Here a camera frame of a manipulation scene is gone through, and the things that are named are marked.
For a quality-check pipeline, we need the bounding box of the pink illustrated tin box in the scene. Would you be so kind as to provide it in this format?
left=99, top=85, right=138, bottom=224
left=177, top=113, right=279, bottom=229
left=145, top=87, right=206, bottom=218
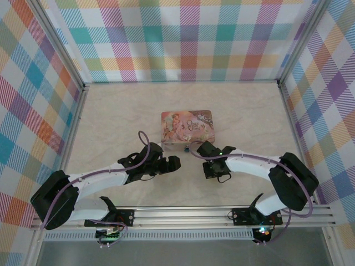
left=160, top=109, right=215, bottom=152

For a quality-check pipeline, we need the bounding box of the left green circuit board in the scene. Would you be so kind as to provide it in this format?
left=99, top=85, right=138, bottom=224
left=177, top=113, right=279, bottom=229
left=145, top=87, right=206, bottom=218
left=95, top=226, right=123, bottom=241

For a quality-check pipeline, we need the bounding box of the right circuit board with LED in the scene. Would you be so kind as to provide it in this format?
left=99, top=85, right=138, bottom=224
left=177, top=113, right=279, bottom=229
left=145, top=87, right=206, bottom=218
left=253, top=224, right=273, bottom=242

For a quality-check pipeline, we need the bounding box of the grey metal panel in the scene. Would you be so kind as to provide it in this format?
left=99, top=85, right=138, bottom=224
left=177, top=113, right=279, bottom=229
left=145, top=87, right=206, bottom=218
left=35, top=240, right=335, bottom=266

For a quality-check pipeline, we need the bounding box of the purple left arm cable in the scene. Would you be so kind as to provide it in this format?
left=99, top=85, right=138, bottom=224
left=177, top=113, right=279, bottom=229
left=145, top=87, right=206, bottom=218
left=40, top=130, right=156, bottom=249

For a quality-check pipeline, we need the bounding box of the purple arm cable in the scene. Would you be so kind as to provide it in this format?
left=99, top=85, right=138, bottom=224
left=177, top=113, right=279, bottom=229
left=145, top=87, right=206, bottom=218
left=189, top=140, right=313, bottom=246
left=40, top=130, right=156, bottom=249

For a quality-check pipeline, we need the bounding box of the aluminium mounting rail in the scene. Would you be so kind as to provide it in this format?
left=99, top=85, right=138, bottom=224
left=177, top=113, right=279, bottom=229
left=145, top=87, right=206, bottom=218
left=29, top=204, right=337, bottom=230

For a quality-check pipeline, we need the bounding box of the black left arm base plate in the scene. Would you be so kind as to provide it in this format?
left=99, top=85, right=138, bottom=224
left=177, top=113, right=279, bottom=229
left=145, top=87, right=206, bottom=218
left=84, top=209, right=135, bottom=229

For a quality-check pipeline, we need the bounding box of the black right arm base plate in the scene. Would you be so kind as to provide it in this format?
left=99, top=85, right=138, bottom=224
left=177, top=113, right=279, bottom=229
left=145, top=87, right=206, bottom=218
left=231, top=207, right=283, bottom=226

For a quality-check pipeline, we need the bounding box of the grey slotted cable duct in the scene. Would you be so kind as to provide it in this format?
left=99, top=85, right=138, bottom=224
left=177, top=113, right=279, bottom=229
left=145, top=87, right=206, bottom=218
left=43, top=231, right=255, bottom=242

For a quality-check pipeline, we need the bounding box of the aluminium side rail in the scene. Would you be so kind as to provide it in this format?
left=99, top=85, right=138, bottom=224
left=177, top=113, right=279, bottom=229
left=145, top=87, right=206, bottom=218
left=277, top=79, right=320, bottom=207
left=49, top=83, right=90, bottom=178

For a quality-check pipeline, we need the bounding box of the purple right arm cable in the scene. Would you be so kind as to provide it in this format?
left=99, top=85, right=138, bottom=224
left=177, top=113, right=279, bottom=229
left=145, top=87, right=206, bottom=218
left=189, top=140, right=313, bottom=246

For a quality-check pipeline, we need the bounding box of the aluminium frame post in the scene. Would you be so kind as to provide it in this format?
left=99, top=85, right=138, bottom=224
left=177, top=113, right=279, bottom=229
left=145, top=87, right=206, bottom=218
left=276, top=0, right=332, bottom=87
left=32, top=0, right=90, bottom=91

